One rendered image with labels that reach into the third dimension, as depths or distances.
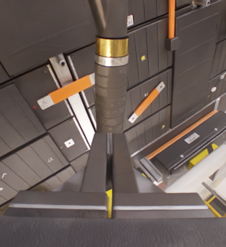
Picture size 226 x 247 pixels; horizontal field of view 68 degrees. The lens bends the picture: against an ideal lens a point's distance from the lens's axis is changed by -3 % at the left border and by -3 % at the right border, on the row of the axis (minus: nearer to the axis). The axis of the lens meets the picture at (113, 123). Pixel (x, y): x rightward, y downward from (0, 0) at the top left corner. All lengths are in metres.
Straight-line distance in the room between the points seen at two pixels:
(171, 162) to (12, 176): 0.56
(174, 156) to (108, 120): 0.54
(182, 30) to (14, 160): 0.53
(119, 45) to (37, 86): 0.22
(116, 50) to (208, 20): 0.42
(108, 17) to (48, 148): 0.34
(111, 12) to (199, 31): 0.41
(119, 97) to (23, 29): 0.19
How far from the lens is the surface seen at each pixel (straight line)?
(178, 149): 0.78
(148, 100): 0.53
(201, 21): 0.58
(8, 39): 0.34
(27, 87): 0.38
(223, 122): 0.93
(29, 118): 0.40
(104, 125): 0.27
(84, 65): 0.40
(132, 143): 0.62
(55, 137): 0.46
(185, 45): 0.56
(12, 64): 0.35
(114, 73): 0.22
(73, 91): 0.40
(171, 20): 0.48
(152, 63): 0.49
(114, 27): 0.22
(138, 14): 0.43
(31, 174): 0.51
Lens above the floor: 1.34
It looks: 43 degrees down
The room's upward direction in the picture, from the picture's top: 137 degrees clockwise
